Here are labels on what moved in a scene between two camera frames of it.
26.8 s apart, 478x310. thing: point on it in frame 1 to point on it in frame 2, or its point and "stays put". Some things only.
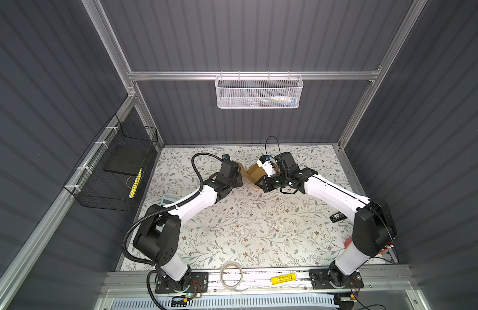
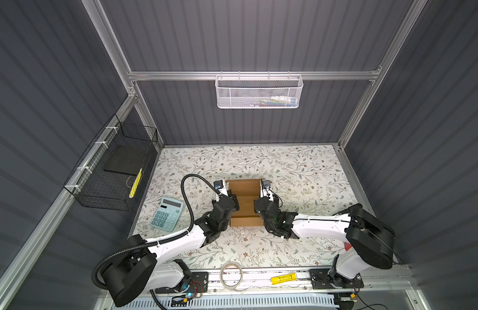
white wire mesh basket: [258, 92] stays put
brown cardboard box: [254, 173] to [246, 190]
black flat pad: [128, 159] stays put
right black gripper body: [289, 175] to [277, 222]
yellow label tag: [283, 278] stays put
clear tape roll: [236, 287] stays put
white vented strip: [276, 303] stays put
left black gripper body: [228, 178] to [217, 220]
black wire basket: [109, 175] stays put
